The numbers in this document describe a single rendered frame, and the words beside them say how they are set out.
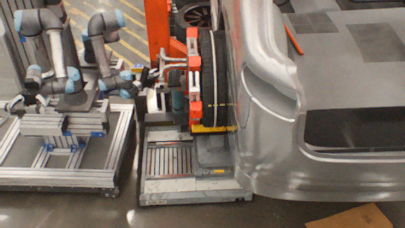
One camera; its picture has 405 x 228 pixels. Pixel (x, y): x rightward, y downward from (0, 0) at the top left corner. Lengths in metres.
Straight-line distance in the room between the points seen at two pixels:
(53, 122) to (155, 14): 1.03
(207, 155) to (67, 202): 1.10
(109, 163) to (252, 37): 1.78
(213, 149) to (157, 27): 1.01
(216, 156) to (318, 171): 1.36
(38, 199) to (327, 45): 2.36
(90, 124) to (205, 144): 0.91
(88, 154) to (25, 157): 0.47
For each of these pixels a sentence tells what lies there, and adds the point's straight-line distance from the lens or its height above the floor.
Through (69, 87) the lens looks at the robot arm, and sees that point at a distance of 2.52.
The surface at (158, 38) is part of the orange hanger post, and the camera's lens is 3.25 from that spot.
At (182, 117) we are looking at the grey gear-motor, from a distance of 3.44.
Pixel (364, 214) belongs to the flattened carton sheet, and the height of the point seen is 0.01.
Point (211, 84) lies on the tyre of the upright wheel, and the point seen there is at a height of 1.02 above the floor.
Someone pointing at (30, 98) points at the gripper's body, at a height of 1.22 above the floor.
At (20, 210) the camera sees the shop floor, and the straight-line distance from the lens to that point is 3.49.
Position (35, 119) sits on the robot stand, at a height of 0.74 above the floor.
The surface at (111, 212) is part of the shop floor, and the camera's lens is 3.28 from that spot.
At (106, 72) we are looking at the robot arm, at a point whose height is 1.00.
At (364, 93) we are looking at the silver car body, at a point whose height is 0.93.
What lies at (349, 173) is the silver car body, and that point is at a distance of 2.07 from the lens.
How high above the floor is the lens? 2.58
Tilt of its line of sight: 41 degrees down
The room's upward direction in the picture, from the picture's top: 1 degrees counter-clockwise
